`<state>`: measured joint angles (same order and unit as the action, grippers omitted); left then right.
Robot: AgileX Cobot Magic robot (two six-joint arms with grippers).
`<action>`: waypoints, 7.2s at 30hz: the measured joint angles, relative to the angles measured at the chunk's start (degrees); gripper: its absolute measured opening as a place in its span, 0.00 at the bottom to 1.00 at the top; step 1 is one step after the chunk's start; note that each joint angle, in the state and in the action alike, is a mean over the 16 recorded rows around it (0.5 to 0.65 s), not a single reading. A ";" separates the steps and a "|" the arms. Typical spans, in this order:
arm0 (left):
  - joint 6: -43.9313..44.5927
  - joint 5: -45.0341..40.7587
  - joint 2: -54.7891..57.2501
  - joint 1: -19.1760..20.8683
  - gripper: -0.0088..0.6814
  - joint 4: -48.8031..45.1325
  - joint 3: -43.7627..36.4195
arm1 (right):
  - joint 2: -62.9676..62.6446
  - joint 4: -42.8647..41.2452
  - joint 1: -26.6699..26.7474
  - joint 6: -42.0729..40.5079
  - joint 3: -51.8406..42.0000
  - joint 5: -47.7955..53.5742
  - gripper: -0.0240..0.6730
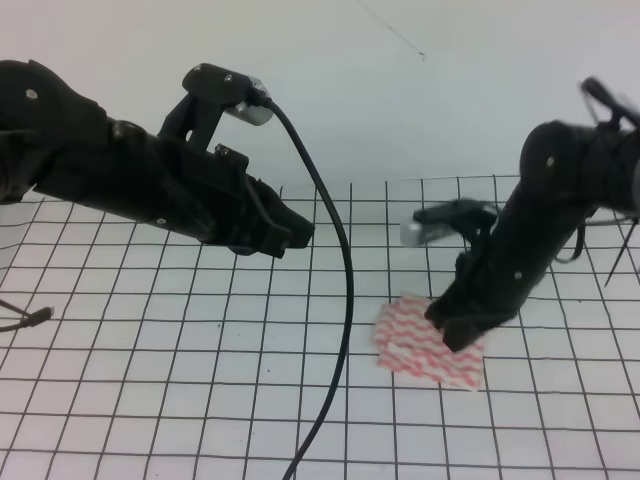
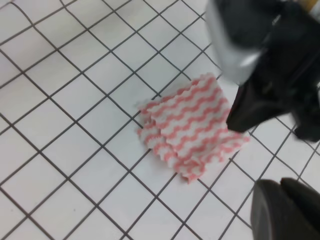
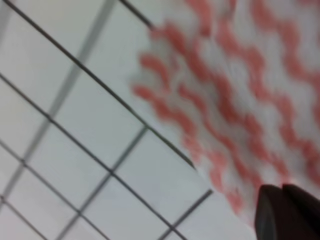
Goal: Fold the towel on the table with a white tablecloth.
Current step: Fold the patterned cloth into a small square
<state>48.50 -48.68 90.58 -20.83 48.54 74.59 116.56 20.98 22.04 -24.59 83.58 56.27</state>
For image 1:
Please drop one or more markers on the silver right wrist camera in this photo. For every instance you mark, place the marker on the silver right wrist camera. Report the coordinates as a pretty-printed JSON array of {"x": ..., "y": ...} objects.
[{"x": 414, "y": 234}]

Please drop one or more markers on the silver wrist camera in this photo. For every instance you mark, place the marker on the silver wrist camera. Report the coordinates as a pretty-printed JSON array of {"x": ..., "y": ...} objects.
[
  {"x": 249, "y": 111},
  {"x": 414, "y": 234}
]

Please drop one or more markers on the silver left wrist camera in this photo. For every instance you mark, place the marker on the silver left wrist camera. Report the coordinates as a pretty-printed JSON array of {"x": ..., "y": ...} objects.
[{"x": 249, "y": 111}]

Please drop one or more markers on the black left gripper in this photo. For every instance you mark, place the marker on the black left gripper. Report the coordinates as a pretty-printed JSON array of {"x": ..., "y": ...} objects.
[{"x": 61, "y": 144}]

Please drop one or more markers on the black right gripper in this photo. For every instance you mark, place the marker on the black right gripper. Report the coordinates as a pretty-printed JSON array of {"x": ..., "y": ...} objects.
[{"x": 512, "y": 248}]

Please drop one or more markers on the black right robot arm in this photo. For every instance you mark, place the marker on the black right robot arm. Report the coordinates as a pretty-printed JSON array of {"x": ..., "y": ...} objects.
[{"x": 610, "y": 175}]

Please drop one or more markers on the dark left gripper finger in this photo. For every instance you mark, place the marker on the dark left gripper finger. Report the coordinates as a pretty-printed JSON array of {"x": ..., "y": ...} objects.
[{"x": 290, "y": 230}]

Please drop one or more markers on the pink wavy striped towel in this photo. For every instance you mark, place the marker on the pink wavy striped towel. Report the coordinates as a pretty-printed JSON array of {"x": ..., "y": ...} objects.
[{"x": 407, "y": 342}]

